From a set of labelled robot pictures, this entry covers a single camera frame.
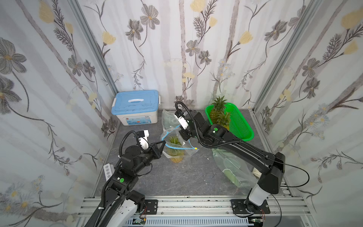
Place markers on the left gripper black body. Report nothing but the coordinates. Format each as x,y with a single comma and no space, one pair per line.
154,150

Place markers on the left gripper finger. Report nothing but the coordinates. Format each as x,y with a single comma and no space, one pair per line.
160,144
159,152

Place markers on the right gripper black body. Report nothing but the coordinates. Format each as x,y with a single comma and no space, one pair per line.
188,130

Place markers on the zip-top bag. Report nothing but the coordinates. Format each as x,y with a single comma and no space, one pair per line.
238,171
176,148
169,122

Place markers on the pineapple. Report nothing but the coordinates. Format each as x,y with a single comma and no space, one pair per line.
224,120
177,155
218,108

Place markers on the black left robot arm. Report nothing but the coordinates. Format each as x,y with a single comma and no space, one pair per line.
119,202

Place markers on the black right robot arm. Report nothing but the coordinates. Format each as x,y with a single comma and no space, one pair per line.
271,166

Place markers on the blue lid storage box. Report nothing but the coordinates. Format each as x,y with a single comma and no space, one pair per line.
136,107

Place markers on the white power strip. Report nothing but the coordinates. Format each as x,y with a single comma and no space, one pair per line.
108,170

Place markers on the green plastic perforated basket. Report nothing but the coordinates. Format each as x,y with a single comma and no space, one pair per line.
238,125

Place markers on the beige cloth pad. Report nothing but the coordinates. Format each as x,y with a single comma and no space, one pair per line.
256,173

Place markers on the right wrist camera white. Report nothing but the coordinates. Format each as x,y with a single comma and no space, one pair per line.
180,118

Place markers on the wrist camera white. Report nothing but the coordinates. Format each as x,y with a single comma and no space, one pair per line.
180,118
143,135

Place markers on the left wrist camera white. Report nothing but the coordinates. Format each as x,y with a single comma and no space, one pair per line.
143,135

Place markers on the white perforated cable duct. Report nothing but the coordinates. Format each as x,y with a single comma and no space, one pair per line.
191,222

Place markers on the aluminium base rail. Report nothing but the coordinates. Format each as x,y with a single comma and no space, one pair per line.
197,206

